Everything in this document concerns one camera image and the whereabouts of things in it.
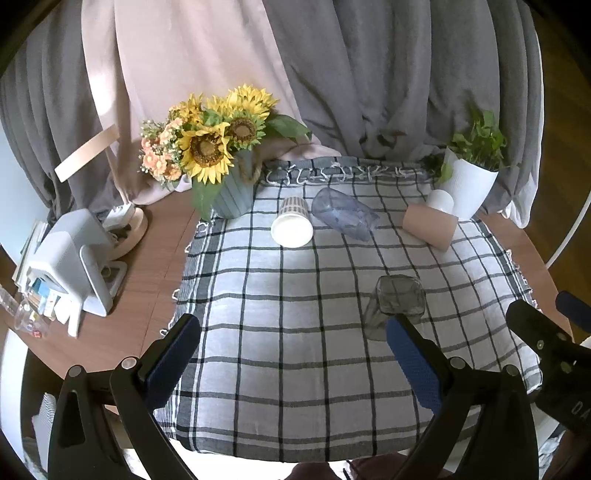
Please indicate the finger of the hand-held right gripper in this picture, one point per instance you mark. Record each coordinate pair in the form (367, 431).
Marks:
(575, 309)
(535, 325)

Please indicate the clear plastic container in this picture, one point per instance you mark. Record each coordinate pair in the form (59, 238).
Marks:
(27, 316)

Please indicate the wooden desk lamp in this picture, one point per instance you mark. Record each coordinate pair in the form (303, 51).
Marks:
(131, 230)

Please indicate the green leafy plant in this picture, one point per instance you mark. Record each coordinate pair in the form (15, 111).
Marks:
(482, 138)

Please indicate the white standing device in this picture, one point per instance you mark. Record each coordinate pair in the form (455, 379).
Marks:
(62, 258)

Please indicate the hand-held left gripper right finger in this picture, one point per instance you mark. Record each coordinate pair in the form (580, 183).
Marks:
(411, 360)

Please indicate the white ribbed plant pot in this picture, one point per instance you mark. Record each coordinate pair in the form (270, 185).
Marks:
(471, 187)

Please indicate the checked grey tablecloth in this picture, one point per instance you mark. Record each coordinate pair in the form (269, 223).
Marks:
(300, 346)

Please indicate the white power adapter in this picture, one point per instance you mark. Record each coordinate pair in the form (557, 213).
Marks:
(119, 214)

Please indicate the sunflower bouquet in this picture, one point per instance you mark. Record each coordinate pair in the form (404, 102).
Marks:
(207, 145)

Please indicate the white striped paper cup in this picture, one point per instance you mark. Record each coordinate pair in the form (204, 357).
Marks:
(292, 224)

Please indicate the stack of books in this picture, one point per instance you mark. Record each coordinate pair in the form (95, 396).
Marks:
(27, 258)

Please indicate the grey curtain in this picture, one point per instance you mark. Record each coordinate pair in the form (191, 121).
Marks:
(41, 115)
(392, 69)

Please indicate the pink curtain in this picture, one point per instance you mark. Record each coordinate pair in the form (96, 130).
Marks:
(184, 55)

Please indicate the white curved tube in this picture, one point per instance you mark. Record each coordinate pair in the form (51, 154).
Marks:
(575, 217)

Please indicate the grey-blue ribbed vase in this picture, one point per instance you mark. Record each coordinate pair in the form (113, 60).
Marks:
(233, 196)

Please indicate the dark grey glass cup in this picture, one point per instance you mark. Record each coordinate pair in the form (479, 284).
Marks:
(399, 295)

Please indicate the clear blue plastic cup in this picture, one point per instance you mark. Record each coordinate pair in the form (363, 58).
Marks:
(344, 212)

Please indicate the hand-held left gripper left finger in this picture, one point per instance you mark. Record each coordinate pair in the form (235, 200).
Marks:
(173, 360)

